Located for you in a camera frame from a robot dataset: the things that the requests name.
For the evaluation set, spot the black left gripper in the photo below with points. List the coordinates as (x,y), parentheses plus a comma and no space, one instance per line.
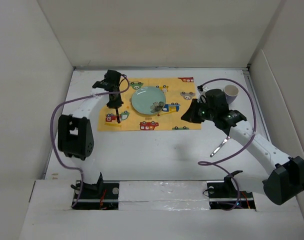
(117,104)

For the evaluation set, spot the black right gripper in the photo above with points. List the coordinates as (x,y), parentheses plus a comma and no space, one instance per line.
(190,115)

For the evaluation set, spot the yellow cartoon print cloth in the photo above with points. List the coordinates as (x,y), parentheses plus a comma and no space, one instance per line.
(179,93)

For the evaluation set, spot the black handled fork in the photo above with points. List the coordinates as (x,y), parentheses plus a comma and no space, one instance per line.
(118,116)

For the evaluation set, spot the light green floral plate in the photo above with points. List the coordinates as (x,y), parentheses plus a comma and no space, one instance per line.
(148,100)

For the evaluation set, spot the silver spoon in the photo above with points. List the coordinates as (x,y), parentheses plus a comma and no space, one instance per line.
(220,146)

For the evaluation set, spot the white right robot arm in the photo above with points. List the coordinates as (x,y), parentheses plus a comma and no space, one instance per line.
(284,177)

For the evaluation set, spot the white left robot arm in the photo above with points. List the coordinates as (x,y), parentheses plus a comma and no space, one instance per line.
(75,136)

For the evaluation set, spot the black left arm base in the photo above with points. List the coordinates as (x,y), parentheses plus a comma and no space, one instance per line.
(103,195)

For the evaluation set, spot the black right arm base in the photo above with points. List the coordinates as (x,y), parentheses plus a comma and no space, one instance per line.
(222,195)

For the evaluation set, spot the white lavender cup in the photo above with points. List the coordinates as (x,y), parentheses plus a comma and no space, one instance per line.
(231,93)

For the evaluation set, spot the aluminium table edge rail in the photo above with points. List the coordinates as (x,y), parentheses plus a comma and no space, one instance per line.
(260,121)

